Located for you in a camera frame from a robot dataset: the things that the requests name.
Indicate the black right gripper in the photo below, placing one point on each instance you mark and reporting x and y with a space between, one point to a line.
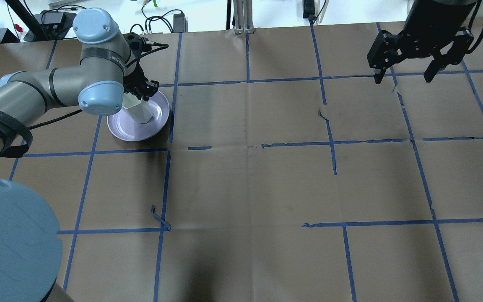
426 26

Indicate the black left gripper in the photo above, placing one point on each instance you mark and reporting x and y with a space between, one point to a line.
135 81

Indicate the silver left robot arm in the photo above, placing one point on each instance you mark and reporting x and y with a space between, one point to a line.
106 80

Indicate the lilac plate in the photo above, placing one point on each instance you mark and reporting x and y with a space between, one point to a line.
126 130

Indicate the black power adapter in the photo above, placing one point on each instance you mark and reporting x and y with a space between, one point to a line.
179 24

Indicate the black monitor stand base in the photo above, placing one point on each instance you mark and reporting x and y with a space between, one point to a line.
56 24

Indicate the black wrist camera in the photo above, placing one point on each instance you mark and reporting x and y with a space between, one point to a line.
137 44

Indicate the aluminium frame post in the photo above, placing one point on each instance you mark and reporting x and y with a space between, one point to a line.
243 16

